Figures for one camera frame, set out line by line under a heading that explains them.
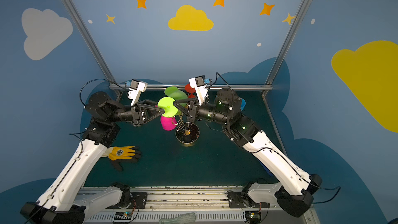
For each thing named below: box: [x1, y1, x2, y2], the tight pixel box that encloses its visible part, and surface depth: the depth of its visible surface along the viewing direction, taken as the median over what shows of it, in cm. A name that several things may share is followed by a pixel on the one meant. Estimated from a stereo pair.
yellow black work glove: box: [101, 145, 142, 172], surface depth 88 cm
